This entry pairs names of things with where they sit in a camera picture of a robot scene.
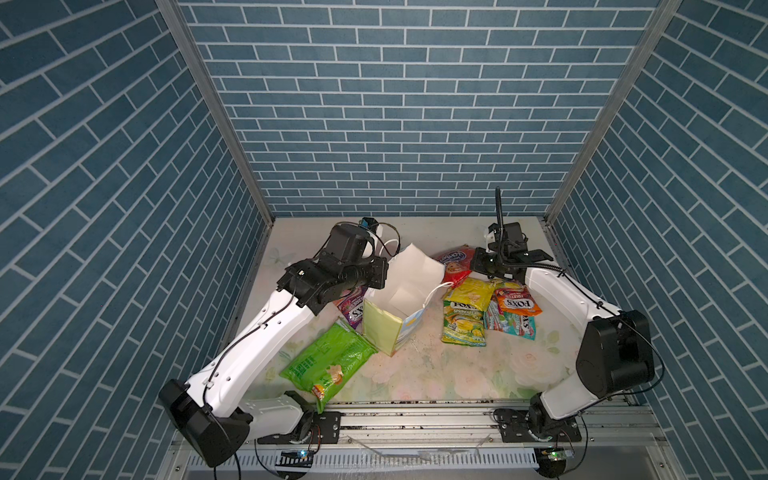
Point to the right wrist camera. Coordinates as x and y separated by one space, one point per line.
492 237

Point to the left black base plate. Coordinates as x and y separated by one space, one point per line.
313 429

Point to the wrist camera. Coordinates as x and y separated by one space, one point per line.
375 231
492 237

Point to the bright green snack packet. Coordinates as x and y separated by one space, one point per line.
326 365

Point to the white green paper bag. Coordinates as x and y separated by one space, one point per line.
392 314

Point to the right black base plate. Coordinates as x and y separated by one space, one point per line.
518 426

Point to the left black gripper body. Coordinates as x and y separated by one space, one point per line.
370 273

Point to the orange yellow snack packet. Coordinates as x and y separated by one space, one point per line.
515 298

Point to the purple Fox's candy bag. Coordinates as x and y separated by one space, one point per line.
351 306

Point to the teal Fox's candy bag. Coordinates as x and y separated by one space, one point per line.
497 319

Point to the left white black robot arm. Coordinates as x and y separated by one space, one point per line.
206 408

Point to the red snack packet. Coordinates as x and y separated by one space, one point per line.
457 262

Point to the green yellow lemon candy bag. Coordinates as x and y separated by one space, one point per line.
463 325

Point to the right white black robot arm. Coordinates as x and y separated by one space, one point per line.
615 353

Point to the aluminium mounting rail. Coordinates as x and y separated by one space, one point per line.
383 438

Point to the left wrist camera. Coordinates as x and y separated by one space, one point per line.
375 231

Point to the floral table mat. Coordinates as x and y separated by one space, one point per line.
508 367

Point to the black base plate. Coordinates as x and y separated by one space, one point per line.
518 426
313 429

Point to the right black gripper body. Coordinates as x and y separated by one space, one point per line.
484 262

